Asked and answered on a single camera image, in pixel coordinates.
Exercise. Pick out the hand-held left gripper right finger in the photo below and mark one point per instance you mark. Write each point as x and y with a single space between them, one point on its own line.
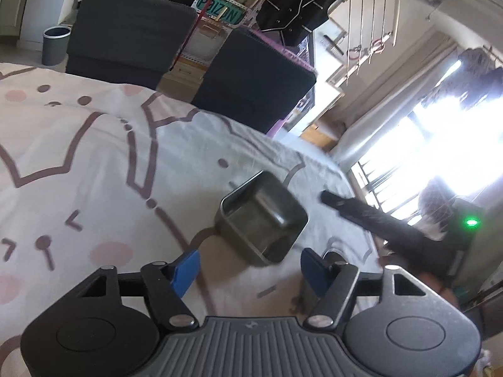
314 275

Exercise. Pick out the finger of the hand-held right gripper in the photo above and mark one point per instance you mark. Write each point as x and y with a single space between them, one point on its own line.
365 216
334 257

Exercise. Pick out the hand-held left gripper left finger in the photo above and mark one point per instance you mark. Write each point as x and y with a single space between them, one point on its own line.
184 271

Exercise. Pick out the small steel container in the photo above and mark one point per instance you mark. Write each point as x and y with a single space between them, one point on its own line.
271 208

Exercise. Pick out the black balcony railing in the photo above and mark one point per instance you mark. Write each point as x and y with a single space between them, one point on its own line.
377 180

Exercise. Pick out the cream window curtain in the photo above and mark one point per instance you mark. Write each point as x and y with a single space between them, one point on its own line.
393 98

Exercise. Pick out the bear print tablecloth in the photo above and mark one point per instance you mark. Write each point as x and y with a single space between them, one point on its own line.
98 165

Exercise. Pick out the black hanging t-shirt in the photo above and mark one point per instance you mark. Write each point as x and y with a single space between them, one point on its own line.
471 70

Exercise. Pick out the dark grey chair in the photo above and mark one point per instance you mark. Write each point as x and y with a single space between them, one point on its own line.
129 31
251 82

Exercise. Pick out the black vest white trim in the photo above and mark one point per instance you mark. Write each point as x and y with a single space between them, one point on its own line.
298 4

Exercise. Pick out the teal sign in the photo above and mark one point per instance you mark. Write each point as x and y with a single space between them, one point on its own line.
220 10

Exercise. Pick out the grey trash bin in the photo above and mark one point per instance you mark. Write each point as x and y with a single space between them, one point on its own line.
56 47

